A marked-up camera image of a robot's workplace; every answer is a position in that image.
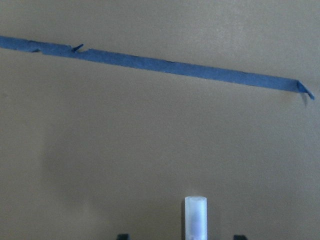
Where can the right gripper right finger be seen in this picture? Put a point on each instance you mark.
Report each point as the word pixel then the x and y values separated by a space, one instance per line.
pixel 238 237

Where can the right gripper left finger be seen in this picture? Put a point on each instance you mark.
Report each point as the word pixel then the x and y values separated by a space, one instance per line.
pixel 123 236

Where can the yellow marker pen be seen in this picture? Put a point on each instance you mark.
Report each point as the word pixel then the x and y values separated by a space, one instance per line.
pixel 196 218

